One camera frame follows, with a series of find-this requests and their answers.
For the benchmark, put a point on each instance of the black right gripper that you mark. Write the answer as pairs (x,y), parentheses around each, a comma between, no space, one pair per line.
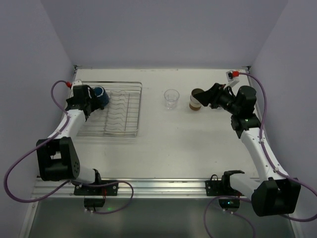
(213,94)

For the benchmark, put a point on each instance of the dark blue mug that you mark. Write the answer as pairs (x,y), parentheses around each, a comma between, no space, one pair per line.
(102,95)

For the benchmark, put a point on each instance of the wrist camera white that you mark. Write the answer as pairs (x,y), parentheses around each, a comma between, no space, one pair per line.
(232,78)
(76,83)

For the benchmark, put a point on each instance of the aluminium front rail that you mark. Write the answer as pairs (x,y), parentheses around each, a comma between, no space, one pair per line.
(166,188)

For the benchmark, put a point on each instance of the white brown banded cup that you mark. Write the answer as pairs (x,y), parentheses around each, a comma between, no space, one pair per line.
(194,104)

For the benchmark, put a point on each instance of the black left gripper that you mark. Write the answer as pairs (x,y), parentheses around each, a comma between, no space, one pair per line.
(89,100)

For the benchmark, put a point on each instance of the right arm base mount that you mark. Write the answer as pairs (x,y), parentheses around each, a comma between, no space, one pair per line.
(215,187)

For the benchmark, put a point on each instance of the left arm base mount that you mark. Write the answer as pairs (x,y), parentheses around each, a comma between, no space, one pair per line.
(95,197)

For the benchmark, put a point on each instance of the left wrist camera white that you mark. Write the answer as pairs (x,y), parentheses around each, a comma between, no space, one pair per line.
(76,83)

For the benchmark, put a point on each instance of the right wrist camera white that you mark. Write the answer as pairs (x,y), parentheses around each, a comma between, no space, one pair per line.
(232,78)

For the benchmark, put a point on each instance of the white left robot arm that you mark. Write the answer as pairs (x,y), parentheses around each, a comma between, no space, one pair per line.
(58,159)

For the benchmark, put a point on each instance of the metal wire dish rack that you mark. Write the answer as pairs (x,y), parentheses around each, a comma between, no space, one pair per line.
(120,117)

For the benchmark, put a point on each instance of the clear faceted glass tumbler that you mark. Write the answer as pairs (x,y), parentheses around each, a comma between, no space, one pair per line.
(171,97)

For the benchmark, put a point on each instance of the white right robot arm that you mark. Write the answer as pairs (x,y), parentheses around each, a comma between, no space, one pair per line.
(273,194)

